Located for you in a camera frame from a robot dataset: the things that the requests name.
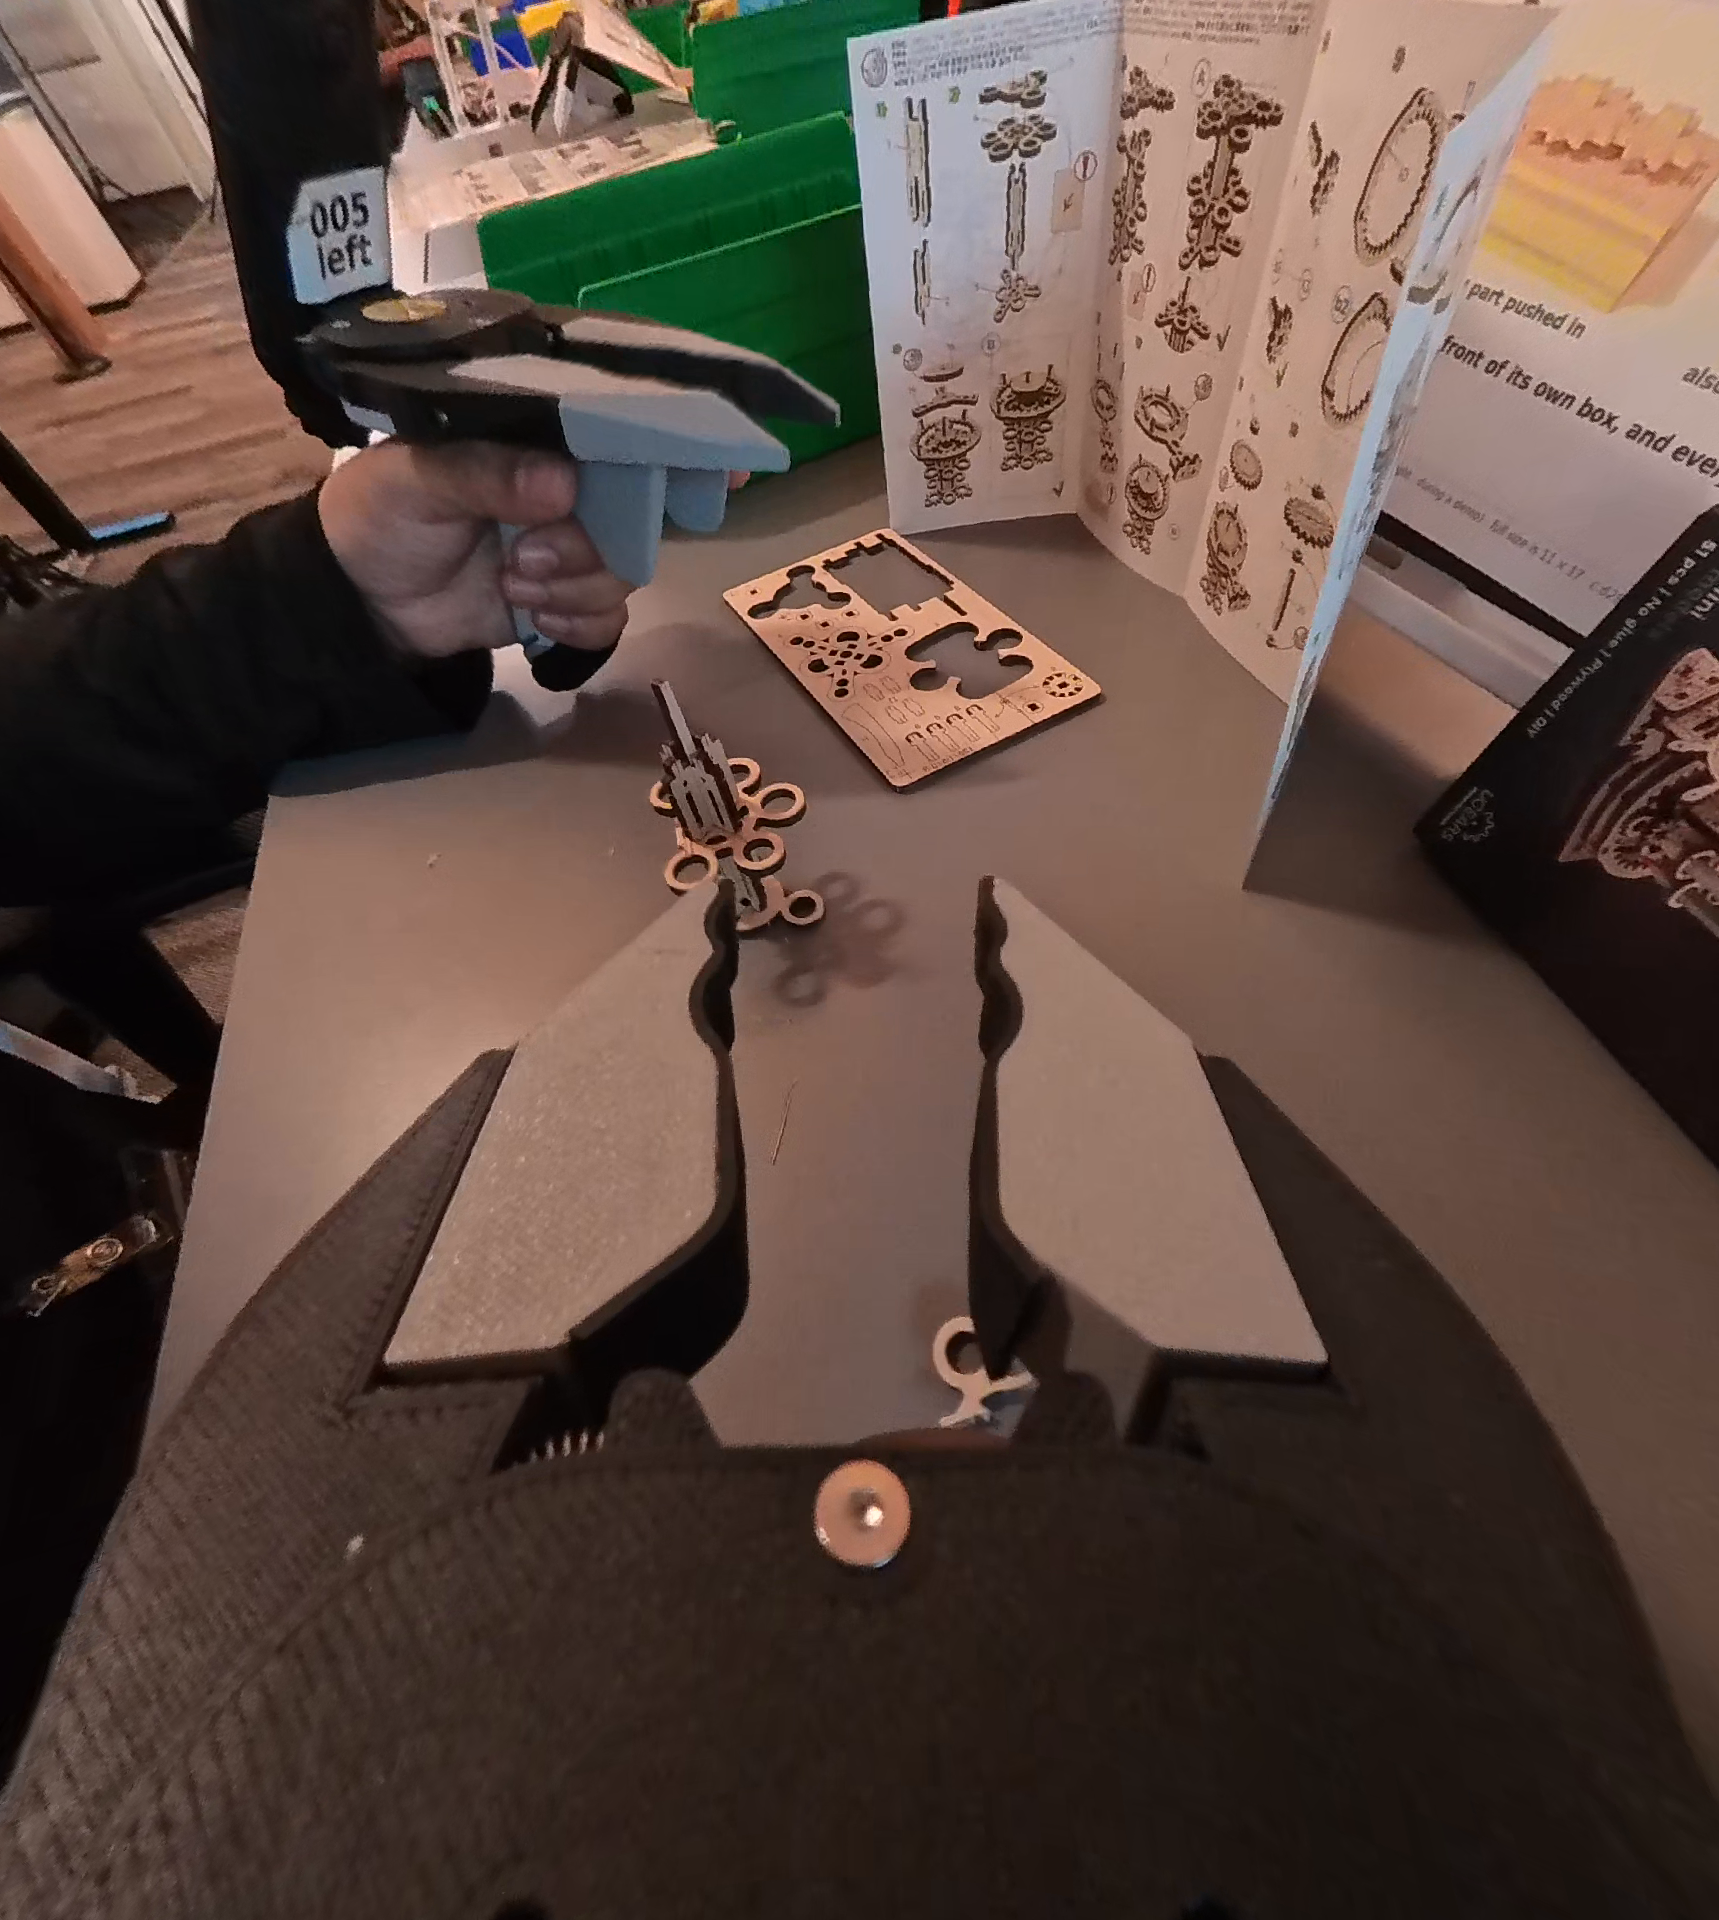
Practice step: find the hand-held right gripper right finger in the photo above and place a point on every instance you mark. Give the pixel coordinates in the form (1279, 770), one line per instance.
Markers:
(1131, 1170)

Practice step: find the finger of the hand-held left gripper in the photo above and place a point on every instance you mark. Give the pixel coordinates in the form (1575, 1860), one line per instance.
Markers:
(665, 434)
(605, 369)

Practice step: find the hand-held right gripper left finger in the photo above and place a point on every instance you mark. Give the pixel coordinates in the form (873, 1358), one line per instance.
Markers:
(575, 1170)

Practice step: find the wooden model assembly with rings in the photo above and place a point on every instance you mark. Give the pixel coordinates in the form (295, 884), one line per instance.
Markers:
(717, 824)

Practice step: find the person's left forearm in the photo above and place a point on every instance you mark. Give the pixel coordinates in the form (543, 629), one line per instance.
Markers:
(125, 721)

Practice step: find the black model kit box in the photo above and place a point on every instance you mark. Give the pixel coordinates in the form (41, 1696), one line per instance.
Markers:
(1625, 931)

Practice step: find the person's left hand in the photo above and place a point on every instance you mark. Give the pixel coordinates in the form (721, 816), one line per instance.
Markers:
(417, 548)

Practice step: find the green plastic bin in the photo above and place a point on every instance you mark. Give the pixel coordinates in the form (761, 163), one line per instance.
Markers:
(711, 254)
(801, 60)

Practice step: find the white paper sheets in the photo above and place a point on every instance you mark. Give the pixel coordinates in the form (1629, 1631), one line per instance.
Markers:
(545, 172)

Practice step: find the laser-cut wooden part sheet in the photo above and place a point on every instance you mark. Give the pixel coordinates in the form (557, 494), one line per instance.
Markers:
(831, 674)

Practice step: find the white cabinet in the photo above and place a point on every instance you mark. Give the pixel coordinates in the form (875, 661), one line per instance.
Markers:
(35, 224)

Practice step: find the folded paper instruction leaflet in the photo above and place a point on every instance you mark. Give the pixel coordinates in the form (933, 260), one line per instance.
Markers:
(1101, 300)

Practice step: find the metal badge clip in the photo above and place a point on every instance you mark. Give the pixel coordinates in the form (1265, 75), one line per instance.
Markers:
(95, 1268)

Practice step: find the black chair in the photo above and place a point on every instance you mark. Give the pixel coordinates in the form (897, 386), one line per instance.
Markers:
(95, 975)

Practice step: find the person's dark clothing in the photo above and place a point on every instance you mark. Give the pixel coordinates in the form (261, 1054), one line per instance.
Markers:
(5, 1500)

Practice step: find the white printed poster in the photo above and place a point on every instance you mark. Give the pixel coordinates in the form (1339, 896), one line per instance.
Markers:
(1625, 391)

